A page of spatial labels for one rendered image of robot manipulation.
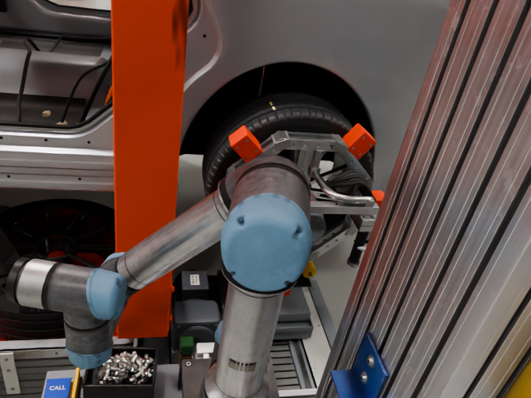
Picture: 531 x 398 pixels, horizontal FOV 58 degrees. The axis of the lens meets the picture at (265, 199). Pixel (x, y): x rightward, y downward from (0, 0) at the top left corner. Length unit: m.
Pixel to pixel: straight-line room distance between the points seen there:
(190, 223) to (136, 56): 0.47
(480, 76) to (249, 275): 0.35
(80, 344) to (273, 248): 0.39
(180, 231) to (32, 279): 0.23
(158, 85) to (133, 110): 0.09
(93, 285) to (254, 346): 0.26
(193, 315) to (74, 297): 1.13
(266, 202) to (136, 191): 0.72
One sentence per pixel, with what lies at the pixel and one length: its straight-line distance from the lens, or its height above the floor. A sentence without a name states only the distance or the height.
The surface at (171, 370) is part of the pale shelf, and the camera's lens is 1.67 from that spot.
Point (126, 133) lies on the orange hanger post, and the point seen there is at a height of 1.26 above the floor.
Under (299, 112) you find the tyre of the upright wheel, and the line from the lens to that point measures 1.69.
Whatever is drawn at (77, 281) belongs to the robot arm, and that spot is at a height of 1.25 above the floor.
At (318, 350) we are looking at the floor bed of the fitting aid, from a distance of 2.31.
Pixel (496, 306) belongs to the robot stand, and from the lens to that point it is 0.51.
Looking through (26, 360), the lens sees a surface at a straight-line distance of 1.90.
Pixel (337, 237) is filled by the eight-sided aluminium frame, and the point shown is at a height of 0.71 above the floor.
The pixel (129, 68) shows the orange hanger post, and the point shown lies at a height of 1.42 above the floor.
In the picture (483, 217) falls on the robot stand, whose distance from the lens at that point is 0.51.
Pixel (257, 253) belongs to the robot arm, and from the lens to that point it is 0.61.
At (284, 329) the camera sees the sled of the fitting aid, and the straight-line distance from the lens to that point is 2.24.
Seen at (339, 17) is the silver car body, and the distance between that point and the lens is 1.74.
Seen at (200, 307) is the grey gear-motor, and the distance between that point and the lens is 1.92.
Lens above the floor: 1.79
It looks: 32 degrees down
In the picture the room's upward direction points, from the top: 10 degrees clockwise
